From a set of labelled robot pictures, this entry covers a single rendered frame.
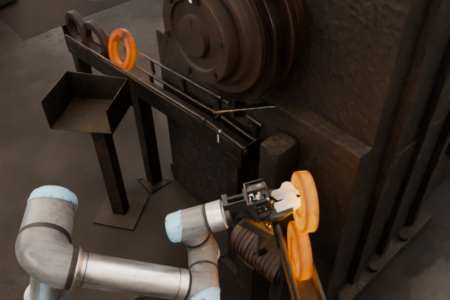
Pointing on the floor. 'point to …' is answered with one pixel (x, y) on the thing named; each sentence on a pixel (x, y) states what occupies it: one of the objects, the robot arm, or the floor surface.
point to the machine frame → (347, 112)
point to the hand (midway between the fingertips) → (304, 197)
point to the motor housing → (254, 265)
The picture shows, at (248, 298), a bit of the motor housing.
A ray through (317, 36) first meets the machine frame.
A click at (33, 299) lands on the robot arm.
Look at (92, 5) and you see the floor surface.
